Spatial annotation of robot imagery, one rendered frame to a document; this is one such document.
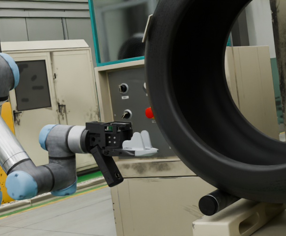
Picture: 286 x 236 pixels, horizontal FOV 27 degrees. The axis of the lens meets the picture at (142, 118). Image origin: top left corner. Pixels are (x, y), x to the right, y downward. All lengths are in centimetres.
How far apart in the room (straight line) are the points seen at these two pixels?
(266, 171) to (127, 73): 110
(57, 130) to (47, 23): 1008
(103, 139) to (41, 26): 1009
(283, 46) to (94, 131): 54
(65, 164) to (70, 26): 1048
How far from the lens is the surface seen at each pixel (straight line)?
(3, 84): 178
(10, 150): 156
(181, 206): 211
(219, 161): 124
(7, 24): 1106
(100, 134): 151
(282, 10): 157
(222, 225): 128
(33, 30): 1141
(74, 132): 156
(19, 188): 151
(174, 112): 128
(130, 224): 224
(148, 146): 149
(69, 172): 162
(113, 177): 153
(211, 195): 129
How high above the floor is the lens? 117
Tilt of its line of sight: 3 degrees down
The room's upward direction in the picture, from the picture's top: 7 degrees counter-clockwise
